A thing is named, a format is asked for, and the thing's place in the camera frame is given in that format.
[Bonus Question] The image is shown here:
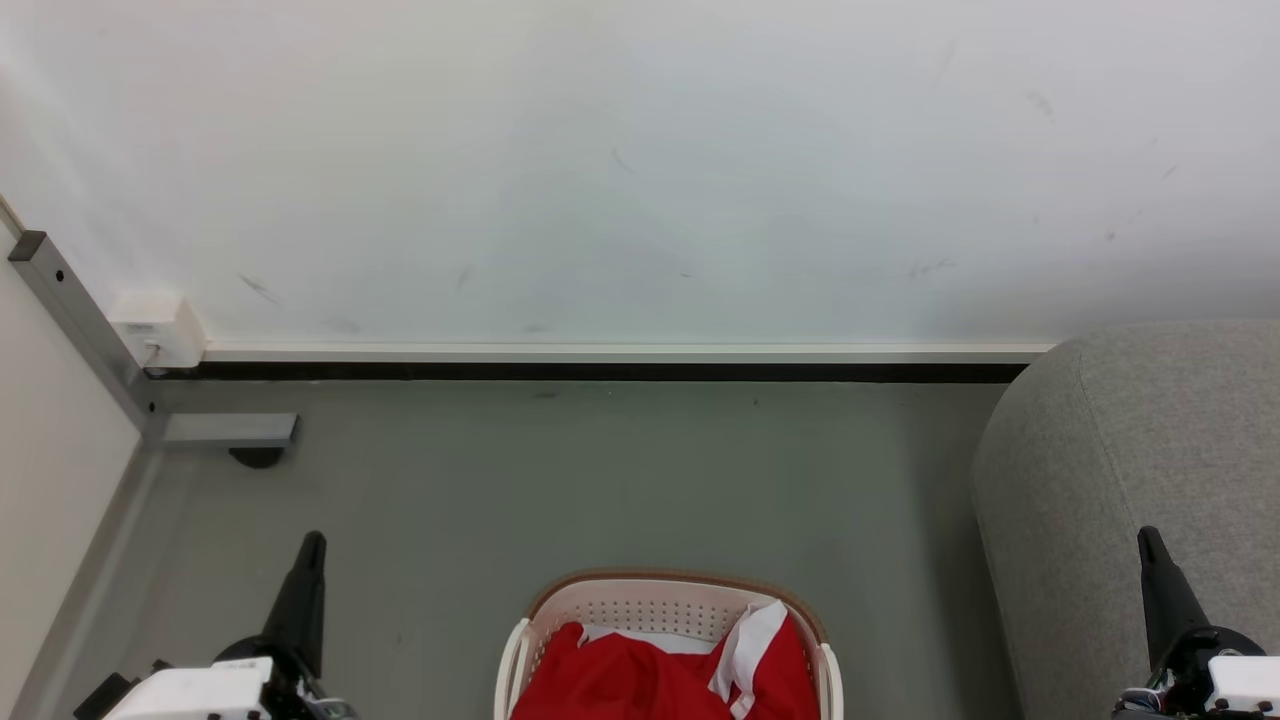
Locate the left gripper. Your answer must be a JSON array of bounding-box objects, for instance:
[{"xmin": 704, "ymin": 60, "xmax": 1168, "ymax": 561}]
[{"xmin": 75, "ymin": 531, "xmax": 356, "ymax": 720}]

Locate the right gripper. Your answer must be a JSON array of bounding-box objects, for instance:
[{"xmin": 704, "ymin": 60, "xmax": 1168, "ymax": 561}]
[{"xmin": 1113, "ymin": 526, "xmax": 1280, "ymax": 720}]

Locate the red top striped cuff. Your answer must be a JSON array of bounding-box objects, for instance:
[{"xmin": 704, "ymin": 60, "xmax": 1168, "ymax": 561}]
[{"xmin": 510, "ymin": 621, "xmax": 741, "ymax": 720}]

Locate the grey upholstered seat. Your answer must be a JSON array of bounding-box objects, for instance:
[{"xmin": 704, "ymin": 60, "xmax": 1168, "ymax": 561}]
[{"xmin": 970, "ymin": 320, "xmax": 1280, "ymax": 720}]

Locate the white laundry basket brown rim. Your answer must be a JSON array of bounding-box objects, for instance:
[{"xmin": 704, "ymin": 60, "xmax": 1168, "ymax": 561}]
[{"xmin": 493, "ymin": 568, "xmax": 846, "ymax": 720}]

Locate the white black baseboard strip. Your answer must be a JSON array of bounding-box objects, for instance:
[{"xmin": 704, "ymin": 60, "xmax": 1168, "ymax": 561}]
[{"xmin": 150, "ymin": 343, "xmax": 1056, "ymax": 385}]

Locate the white wall socket box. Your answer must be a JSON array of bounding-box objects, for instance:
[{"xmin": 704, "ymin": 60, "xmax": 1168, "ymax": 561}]
[{"xmin": 110, "ymin": 290, "xmax": 208, "ymax": 371}]

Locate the grey metal frame post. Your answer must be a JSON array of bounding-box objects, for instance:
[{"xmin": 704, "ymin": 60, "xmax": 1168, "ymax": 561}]
[{"xmin": 8, "ymin": 230, "xmax": 299, "ymax": 448}]

